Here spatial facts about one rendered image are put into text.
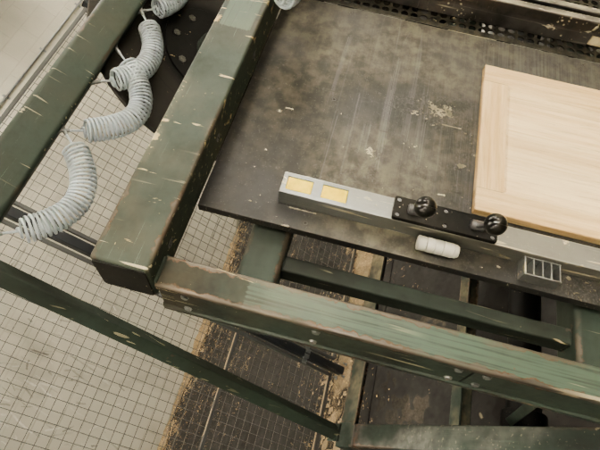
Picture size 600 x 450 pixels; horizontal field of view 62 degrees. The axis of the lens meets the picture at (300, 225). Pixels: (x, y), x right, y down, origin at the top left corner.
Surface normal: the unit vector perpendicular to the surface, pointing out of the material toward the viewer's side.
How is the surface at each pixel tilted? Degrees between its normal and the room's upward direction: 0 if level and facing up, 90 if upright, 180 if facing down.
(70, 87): 90
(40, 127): 90
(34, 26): 90
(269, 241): 57
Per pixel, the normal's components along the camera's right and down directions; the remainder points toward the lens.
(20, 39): 0.59, -0.30
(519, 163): 0.07, -0.51
